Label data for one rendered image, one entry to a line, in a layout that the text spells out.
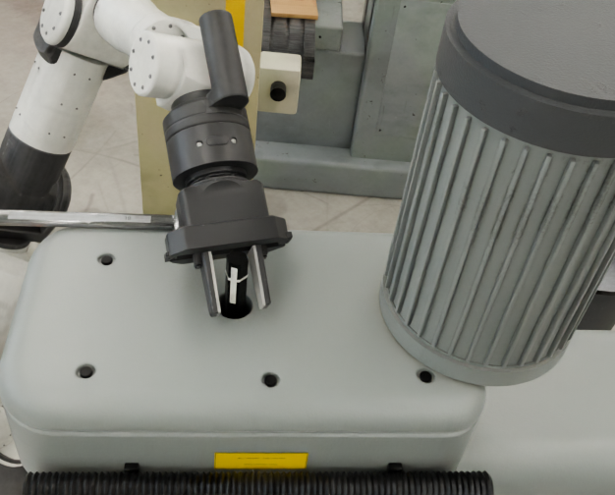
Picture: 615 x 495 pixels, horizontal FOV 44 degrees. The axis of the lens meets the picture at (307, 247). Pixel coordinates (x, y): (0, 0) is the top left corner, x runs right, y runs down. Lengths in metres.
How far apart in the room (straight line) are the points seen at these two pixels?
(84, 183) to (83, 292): 3.13
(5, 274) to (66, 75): 0.30
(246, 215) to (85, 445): 0.26
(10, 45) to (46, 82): 4.00
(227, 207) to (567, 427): 0.46
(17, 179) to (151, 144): 1.70
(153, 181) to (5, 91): 1.89
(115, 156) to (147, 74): 3.29
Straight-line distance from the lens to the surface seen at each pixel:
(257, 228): 0.74
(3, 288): 1.17
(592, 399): 0.97
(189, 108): 0.76
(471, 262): 0.65
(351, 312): 0.78
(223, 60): 0.76
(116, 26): 0.94
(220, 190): 0.75
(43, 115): 1.09
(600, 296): 2.89
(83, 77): 1.07
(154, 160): 2.85
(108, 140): 4.18
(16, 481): 2.23
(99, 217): 0.86
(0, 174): 1.13
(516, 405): 0.93
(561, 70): 0.58
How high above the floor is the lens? 2.47
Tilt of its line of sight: 44 degrees down
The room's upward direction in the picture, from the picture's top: 8 degrees clockwise
